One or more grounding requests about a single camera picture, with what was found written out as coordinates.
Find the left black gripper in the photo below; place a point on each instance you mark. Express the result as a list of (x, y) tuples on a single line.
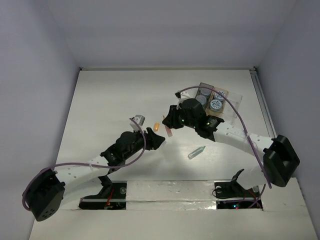
[(148, 139)]

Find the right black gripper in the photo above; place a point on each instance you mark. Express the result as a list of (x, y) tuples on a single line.
[(171, 119)]

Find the orange pencil-shaped case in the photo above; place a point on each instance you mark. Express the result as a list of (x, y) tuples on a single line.
[(168, 131)]

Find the orange eraser cap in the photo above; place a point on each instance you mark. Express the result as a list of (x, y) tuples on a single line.
[(156, 126)]

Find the wooden bin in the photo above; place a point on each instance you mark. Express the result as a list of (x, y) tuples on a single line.
[(210, 112)]

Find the clear plastic bin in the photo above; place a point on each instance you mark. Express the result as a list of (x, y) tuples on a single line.
[(228, 113)]

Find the dark grey plastic bin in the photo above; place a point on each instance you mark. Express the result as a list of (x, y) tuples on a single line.
[(206, 86)]

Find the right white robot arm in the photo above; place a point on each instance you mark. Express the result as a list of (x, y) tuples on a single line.
[(277, 159)]

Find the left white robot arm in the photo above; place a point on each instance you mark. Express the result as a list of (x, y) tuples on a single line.
[(45, 192)]

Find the teal pencil-shaped case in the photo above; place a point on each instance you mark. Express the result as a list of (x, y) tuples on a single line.
[(196, 152)]

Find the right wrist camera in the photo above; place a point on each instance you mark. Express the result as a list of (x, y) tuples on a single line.
[(181, 96)]

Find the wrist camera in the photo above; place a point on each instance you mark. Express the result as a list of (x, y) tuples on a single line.
[(137, 122), (181, 96)]

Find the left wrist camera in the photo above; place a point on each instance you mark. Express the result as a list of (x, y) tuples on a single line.
[(137, 122)]

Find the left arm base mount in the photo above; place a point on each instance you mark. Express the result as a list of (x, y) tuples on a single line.
[(112, 196)]

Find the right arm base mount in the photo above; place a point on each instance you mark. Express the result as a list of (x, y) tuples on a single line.
[(232, 196)]

